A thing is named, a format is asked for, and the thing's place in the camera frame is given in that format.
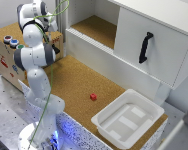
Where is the wooden drawer box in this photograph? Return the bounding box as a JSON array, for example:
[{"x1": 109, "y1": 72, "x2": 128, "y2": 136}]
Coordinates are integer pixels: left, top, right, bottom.
[{"x1": 0, "y1": 22, "x2": 65, "y2": 92}]

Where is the red button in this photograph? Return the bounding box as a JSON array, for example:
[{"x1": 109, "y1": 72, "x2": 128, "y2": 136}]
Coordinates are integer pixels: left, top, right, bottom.
[{"x1": 3, "y1": 34, "x2": 13, "y2": 45}]

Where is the white sliding door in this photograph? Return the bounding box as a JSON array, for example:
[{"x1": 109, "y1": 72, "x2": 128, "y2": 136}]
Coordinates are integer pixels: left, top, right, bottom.
[{"x1": 113, "y1": 6, "x2": 188, "y2": 90}]

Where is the black door handle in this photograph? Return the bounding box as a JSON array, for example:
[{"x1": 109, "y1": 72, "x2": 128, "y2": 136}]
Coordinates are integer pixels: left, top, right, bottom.
[{"x1": 138, "y1": 31, "x2": 155, "y2": 65}]

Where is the black drawer handle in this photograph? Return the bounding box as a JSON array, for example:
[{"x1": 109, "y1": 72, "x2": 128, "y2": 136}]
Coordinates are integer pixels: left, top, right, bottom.
[{"x1": 52, "y1": 44, "x2": 61, "y2": 55}]

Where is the white plastic box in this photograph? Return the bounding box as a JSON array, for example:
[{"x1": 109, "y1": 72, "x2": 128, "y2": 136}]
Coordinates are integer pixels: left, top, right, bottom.
[{"x1": 90, "y1": 88, "x2": 166, "y2": 150}]

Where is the blue button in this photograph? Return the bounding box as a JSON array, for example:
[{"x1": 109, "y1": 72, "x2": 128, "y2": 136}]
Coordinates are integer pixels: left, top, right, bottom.
[{"x1": 9, "y1": 38, "x2": 20, "y2": 49}]

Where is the green button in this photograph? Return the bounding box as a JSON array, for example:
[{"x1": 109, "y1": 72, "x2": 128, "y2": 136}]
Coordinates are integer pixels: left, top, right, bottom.
[{"x1": 15, "y1": 43, "x2": 26, "y2": 51}]

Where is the green cable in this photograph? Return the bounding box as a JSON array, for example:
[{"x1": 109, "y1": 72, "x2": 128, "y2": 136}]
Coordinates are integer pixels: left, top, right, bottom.
[{"x1": 26, "y1": 0, "x2": 71, "y2": 150}]

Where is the white cabinet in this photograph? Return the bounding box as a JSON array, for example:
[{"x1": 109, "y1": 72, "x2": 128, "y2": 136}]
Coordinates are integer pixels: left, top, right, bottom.
[{"x1": 64, "y1": 0, "x2": 188, "y2": 108}]

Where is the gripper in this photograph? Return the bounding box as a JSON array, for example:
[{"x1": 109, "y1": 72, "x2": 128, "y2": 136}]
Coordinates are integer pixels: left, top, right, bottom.
[{"x1": 44, "y1": 15, "x2": 60, "y2": 34}]

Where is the pink block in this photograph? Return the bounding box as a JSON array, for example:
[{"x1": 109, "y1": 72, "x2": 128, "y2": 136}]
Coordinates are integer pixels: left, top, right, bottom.
[{"x1": 89, "y1": 93, "x2": 98, "y2": 102}]

